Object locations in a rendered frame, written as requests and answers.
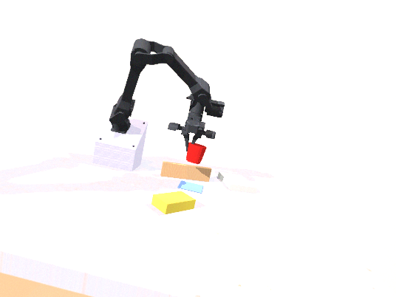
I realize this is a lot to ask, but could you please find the yellow block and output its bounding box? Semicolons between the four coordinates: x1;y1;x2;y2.
151;191;196;214

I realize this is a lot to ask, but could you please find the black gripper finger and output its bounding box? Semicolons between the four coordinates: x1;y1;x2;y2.
191;135;202;144
181;133;190;151

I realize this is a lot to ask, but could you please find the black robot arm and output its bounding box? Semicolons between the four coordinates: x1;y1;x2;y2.
109;38;225;134

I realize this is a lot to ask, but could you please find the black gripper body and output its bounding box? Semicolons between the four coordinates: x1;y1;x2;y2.
168;112;216;140

